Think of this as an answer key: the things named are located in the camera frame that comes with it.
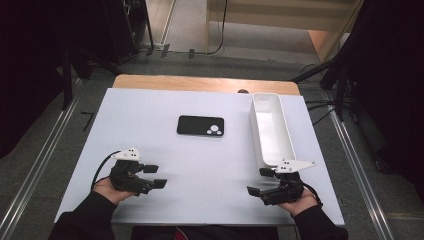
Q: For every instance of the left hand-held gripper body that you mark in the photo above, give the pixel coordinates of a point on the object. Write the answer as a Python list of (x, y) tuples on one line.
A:
[(125, 176)]

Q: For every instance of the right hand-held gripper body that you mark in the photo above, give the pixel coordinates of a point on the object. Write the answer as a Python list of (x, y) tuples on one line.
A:
[(283, 190)]

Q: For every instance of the white plastic bin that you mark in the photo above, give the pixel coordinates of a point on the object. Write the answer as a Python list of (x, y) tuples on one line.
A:
[(271, 133)]

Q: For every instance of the black phone case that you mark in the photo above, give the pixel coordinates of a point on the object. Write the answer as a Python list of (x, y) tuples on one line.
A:
[(193, 126)]

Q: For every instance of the person's left hand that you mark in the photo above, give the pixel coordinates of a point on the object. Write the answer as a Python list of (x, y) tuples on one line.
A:
[(108, 191)]

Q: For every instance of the person's right hand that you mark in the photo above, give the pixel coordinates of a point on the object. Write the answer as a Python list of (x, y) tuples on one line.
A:
[(300, 206)]

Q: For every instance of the white table board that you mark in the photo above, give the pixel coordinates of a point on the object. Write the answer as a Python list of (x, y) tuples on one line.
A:
[(150, 110)]

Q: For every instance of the wooden table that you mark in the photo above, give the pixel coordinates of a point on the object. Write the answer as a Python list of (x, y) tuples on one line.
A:
[(200, 83)]

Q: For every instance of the black metal stand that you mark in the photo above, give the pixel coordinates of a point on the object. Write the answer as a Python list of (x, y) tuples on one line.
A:
[(313, 71), (66, 83)]

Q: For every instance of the black equipment cabinet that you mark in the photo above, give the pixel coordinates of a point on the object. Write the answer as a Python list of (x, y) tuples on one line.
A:
[(123, 30)]

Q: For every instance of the dark curtain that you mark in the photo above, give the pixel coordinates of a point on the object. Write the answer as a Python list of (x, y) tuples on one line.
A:
[(26, 66), (393, 83)]

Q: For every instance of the beige wooden shelf unit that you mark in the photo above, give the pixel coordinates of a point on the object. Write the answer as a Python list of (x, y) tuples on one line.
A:
[(283, 10)]

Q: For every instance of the metal floor rail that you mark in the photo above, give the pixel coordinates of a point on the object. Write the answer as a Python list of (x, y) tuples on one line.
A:
[(35, 170), (363, 183)]

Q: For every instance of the black floor bracket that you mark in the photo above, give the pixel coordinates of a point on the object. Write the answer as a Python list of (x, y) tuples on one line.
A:
[(149, 51), (165, 50)]

